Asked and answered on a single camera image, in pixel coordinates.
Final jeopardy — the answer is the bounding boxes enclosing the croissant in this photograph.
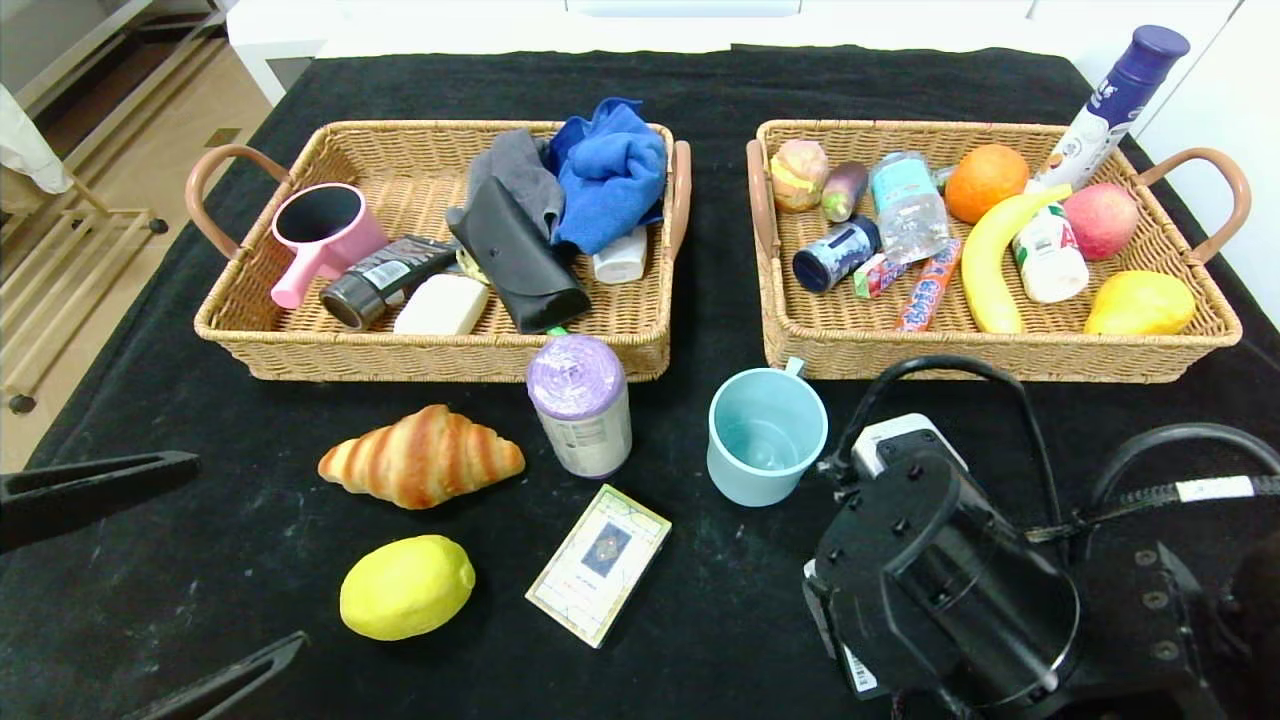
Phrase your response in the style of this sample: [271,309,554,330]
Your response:
[318,404,526,511]

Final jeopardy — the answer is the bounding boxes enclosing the yellow mango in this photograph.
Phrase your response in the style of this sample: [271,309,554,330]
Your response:
[1083,270,1196,336]

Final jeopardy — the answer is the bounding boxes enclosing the blue can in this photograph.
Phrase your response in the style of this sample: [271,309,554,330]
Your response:
[792,215,883,294]

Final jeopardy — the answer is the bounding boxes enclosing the pink mug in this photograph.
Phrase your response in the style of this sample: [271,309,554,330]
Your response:
[270,182,391,311]

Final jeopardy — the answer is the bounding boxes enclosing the black braided cable white tag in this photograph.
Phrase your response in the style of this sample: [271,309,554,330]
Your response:
[1030,423,1280,546]

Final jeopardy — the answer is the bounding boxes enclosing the white hanging cloth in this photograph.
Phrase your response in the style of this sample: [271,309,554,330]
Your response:
[0,82,78,198]

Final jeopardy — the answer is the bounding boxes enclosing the grey cloth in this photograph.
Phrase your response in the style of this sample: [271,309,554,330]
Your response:
[446,129,567,239]

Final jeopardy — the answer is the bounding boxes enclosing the clear water bottle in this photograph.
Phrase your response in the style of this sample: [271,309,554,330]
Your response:
[868,151,951,266]

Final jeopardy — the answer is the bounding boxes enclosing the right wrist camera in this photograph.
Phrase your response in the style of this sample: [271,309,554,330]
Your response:
[820,413,969,501]

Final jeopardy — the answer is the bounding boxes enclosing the toy burger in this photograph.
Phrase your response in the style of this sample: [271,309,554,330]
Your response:
[770,139,831,213]

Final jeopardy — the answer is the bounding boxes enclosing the black table cloth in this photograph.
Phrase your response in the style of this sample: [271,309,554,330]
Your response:
[0,45,1280,720]

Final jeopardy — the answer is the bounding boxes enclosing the beige wheeled rack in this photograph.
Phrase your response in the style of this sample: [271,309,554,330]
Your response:
[0,178,173,417]

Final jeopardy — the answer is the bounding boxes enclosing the playing card box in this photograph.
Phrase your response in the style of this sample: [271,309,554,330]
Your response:
[525,484,673,649]

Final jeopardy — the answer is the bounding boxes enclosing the black camera cable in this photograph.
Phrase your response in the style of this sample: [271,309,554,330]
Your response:
[835,355,1066,541]

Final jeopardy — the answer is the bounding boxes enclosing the orange fruit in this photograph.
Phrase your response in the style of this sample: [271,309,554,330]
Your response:
[944,144,1029,225]

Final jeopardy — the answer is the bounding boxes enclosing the yellow lemon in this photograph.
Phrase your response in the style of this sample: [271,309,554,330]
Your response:
[339,534,477,641]

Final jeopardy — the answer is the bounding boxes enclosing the red white candy pack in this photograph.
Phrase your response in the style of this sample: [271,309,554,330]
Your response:
[853,252,906,299]

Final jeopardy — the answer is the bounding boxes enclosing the blue cloth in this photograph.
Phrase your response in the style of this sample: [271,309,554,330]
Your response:
[548,97,669,257]

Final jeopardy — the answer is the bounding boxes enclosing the white soap bar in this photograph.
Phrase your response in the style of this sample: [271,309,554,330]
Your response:
[392,273,491,337]

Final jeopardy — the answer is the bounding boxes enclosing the black glasses case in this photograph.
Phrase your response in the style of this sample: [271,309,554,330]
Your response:
[446,176,593,336]

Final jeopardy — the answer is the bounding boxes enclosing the teal plastic cup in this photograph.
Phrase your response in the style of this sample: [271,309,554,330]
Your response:
[706,358,829,508]

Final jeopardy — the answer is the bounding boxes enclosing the white yogurt bottle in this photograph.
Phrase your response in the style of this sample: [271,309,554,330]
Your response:
[1012,204,1089,304]

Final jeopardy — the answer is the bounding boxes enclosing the yellow banana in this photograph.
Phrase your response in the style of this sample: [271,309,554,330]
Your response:
[960,185,1073,335]

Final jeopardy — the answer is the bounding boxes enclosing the purple garbage bag roll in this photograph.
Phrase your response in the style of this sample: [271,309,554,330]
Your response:
[526,333,633,479]

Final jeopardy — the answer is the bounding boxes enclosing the beige shelf frame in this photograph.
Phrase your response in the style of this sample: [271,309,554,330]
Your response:
[0,0,233,126]

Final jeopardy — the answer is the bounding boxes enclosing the white spray bottle purple cap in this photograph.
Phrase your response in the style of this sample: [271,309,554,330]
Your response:
[1030,25,1191,195]

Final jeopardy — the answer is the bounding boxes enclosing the wicker basket brown handles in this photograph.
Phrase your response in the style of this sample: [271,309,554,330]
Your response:
[185,120,693,385]
[745,119,1251,385]

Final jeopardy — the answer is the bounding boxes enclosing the purple eggplant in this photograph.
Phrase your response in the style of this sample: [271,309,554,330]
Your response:
[821,160,873,223]

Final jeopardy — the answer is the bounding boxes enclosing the red peach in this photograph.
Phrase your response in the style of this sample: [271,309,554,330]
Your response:
[1062,182,1139,262]

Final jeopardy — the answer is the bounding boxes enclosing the orange candy roll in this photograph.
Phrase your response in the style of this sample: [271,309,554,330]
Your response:
[895,237,963,333]

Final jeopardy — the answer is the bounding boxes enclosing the black cosmetic tube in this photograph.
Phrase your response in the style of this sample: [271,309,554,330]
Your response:
[320,236,461,332]

